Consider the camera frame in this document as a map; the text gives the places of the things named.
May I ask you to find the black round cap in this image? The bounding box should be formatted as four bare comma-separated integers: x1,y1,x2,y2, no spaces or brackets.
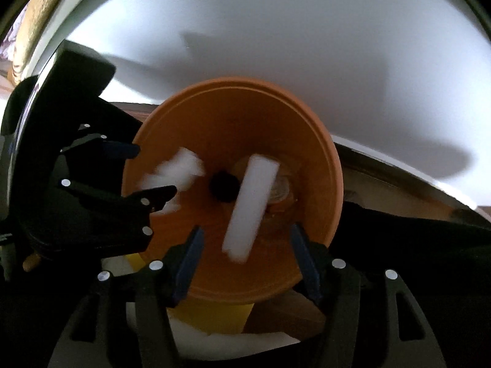
209,171,241,204

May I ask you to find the white foam block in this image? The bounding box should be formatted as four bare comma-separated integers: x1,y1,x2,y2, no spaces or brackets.
222,154,280,264

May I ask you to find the white tissue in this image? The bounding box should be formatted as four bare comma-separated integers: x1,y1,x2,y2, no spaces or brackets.
142,147,206,215

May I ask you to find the yellow plastic item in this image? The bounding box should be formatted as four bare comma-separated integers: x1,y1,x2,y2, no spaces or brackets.
128,252,254,335

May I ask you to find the floral plush blanket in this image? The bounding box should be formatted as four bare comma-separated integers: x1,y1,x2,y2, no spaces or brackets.
0,0,85,87

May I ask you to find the clear round lid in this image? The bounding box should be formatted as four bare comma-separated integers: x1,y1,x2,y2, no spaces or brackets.
232,156,297,212

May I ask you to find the brown cardboard piece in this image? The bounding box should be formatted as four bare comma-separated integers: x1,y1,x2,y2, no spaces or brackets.
243,289,327,343

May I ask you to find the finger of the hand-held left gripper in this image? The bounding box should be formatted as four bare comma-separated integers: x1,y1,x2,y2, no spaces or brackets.
57,178,178,251
61,123,141,159

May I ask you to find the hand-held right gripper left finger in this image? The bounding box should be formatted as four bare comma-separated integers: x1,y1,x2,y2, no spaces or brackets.
46,225,204,368

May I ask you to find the white paper sheet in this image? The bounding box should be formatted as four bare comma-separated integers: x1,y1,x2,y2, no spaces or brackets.
102,257,300,362

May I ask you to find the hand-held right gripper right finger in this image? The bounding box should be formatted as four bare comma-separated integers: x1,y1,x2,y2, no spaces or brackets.
290,223,448,368

